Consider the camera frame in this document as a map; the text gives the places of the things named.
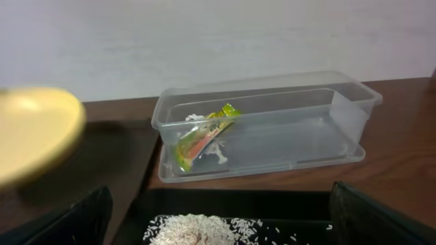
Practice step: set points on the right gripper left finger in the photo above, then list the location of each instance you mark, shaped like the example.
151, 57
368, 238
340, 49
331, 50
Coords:
84, 222

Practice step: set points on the rice food waste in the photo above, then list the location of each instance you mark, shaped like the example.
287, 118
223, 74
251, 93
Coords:
199, 229

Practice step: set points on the black food waste tray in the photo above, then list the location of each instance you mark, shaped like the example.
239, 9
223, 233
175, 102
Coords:
288, 217

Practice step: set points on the dark brown serving tray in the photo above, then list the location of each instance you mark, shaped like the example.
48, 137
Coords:
110, 153

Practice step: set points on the clear plastic waste bin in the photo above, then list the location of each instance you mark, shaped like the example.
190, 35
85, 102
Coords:
286, 122

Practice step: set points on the green snack wrapper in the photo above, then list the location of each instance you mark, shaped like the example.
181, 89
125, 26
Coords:
192, 144

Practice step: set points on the yellow round plate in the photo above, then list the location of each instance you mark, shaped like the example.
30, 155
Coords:
40, 126

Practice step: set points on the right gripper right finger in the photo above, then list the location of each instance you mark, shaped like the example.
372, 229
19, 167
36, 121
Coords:
358, 219

